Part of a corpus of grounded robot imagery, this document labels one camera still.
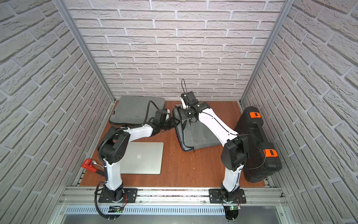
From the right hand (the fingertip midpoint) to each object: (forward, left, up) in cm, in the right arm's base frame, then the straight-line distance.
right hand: (186, 112), depth 87 cm
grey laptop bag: (+17, +39, -14) cm, 45 cm away
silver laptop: (-20, +30, -19) cm, 41 cm away
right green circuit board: (-50, -21, -20) cm, 58 cm away
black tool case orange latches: (-34, -33, +6) cm, 48 cm away
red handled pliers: (-24, +61, -17) cm, 68 cm away
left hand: (+1, +4, -10) cm, 11 cm away
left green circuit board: (-47, +41, -22) cm, 66 cm away
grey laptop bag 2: (-8, -3, -13) cm, 16 cm away
